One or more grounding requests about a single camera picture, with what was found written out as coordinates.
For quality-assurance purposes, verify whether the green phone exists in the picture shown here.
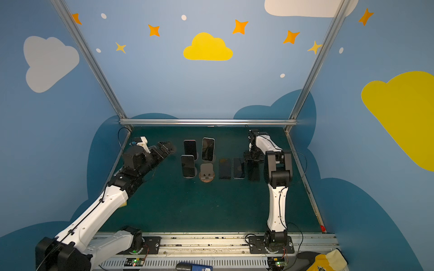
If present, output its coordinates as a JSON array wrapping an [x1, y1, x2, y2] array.
[[181, 155, 196, 178]]

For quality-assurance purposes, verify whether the wooden round phone stand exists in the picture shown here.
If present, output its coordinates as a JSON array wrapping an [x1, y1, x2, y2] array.
[[199, 163, 215, 183]]

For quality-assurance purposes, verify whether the dark phone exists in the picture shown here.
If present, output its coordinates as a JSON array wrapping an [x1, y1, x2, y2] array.
[[247, 160, 261, 182]]

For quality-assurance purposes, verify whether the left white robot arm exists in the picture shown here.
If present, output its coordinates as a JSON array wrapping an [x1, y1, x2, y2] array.
[[35, 137, 175, 271]]

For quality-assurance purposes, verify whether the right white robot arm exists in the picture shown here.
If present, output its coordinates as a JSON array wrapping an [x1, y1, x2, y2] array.
[[244, 129, 293, 254]]

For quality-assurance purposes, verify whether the pink phone back left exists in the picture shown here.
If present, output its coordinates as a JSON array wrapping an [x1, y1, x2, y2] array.
[[184, 140, 198, 160]]

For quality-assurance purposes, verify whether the blue black tool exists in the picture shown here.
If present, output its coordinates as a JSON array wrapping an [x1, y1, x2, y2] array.
[[175, 263, 213, 271]]

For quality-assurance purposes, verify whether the yellow cloth bag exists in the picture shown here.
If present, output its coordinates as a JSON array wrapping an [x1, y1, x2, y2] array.
[[307, 249, 348, 271]]

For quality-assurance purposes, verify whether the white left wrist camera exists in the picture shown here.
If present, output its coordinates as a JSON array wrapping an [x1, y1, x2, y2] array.
[[132, 137, 151, 154]]

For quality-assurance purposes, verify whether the horizontal aluminium frame bar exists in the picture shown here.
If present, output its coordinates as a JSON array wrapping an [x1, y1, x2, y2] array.
[[119, 119, 297, 126]]

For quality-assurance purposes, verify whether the right aluminium frame post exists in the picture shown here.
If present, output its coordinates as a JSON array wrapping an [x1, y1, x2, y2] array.
[[284, 0, 351, 135]]

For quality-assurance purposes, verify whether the aluminium frame post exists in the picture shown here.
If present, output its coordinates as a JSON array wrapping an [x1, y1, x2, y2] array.
[[50, 0, 127, 120], [284, 0, 351, 135]]

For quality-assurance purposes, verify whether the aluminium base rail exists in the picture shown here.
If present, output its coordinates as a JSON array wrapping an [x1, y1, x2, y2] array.
[[95, 232, 340, 271]]

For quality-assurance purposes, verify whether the left aluminium frame post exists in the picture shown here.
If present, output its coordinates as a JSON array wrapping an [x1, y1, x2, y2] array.
[[50, 0, 127, 120]]

